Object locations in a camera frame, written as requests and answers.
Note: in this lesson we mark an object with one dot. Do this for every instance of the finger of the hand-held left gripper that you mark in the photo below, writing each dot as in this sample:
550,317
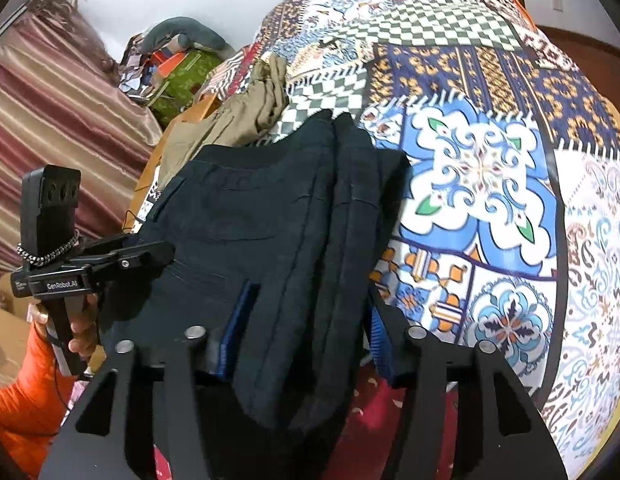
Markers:
102,246
145,257

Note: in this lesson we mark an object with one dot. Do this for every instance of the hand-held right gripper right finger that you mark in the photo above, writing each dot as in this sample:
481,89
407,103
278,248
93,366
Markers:
379,340

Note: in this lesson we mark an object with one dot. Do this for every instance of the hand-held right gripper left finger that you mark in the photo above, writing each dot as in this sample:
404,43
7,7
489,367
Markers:
237,332

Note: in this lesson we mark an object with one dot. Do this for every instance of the black pants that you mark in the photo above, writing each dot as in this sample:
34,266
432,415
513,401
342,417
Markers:
270,220

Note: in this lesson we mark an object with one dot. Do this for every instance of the khaki pants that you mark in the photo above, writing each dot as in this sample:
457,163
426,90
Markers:
240,110

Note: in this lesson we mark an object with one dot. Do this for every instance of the person's left forearm orange sleeve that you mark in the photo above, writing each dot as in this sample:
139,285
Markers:
30,405

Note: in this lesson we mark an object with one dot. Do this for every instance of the person's left hand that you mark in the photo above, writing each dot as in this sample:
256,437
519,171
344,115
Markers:
85,325

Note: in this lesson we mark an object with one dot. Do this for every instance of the wooden lap desk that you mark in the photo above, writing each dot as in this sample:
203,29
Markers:
150,175

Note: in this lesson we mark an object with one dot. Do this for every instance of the striped pink curtain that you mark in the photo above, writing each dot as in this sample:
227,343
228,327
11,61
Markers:
60,125

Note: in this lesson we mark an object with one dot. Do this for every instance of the green patterned storage box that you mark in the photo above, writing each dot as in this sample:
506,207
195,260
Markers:
185,85

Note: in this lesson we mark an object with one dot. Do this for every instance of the patchwork printed bedspread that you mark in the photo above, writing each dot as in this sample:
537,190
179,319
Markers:
465,170

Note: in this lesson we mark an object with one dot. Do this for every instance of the grey-green long pillow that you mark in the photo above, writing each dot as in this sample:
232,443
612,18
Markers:
190,32

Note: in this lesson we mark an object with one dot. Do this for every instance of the white wall socket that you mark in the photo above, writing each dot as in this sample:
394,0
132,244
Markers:
559,3

